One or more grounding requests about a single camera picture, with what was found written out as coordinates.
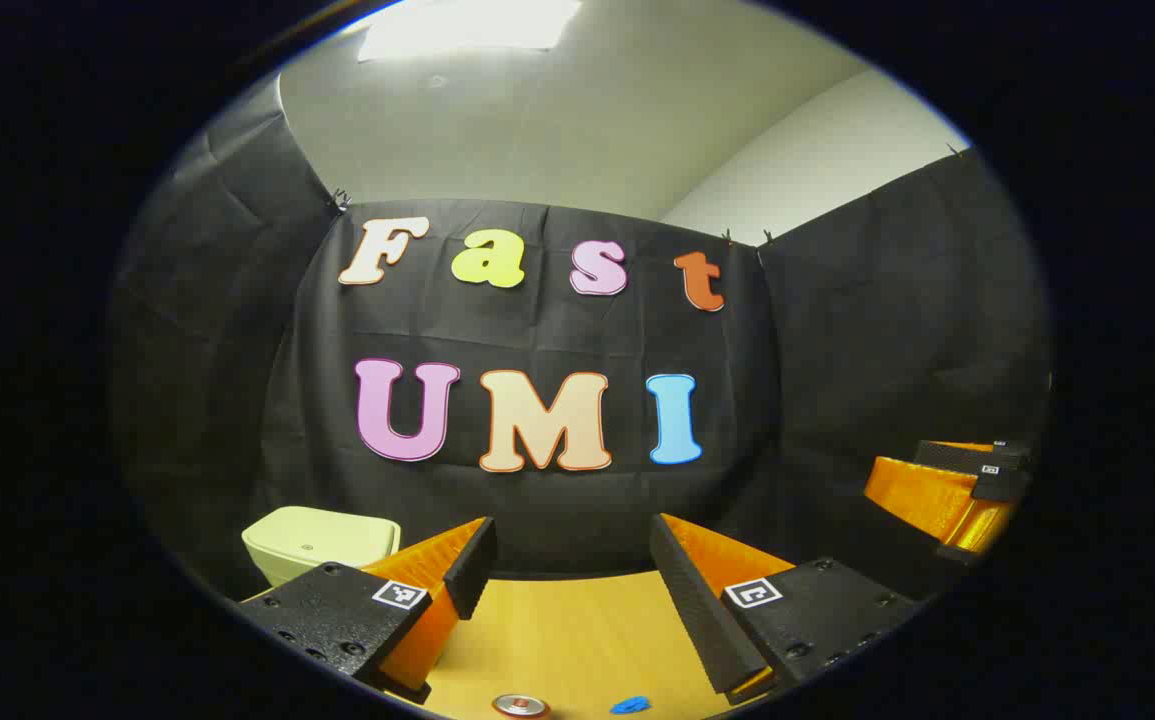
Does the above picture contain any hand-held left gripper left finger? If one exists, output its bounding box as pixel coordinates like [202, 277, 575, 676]
[235, 516, 498, 707]

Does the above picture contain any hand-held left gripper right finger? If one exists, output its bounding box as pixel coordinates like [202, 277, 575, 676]
[649, 513, 923, 707]

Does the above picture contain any pale green garbage bin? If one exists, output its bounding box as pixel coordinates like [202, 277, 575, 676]
[241, 506, 403, 589]

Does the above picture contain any wooden desktop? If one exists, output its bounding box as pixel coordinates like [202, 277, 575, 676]
[237, 570, 768, 720]

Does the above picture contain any black backdrop cloth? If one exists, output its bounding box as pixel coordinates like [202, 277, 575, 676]
[107, 75, 1053, 601]

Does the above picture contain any ceiling light panel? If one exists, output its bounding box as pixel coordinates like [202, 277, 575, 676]
[357, 0, 583, 63]

